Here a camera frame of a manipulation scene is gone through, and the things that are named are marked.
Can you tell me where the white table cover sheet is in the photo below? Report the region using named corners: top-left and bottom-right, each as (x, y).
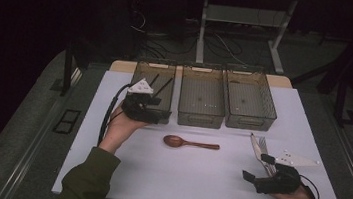
top-left (51, 62), bottom-right (353, 199)

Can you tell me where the hand-held gripper black cable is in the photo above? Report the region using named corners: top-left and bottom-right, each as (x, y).
top-left (97, 79), bottom-right (137, 148)
top-left (297, 173), bottom-right (324, 199)

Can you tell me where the person's left hand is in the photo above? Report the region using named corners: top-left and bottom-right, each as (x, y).
top-left (97, 102), bottom-right (151, 159)

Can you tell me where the clear brown plastic bin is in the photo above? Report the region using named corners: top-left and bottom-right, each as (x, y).
top-left (219, 64), bottom-right (283, 134)
top-left (121, 57), bottom-right (178, 126)
top-left (176, 63), bottom-right (231, 131)

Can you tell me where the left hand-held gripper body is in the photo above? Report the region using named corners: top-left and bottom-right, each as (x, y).
top-left (119, 75), bottom-right (165, 126)

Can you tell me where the left hand-held gripper black cable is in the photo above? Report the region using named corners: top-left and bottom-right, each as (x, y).
top-left (97, 79), bottom-right (137, 148)

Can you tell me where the tangle of floor cables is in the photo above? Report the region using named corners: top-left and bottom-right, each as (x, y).
top-left (125, 0), bottom-right (257, 70)

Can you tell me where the brown wooden spoon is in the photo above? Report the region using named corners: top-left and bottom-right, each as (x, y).
top-left (162, 133), bottom-right (221, 154)

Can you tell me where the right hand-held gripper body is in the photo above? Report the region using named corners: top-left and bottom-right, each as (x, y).
top-left (252, 147), bottom-right (322, 199)

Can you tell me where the right hand-held gripper black cable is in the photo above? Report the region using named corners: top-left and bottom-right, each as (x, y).
top-left (297, 173), bottom-right (324, 199)

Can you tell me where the white metal desk frame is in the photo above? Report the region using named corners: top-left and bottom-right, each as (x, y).
top-left (194, 0), bottom-right (299, 76)

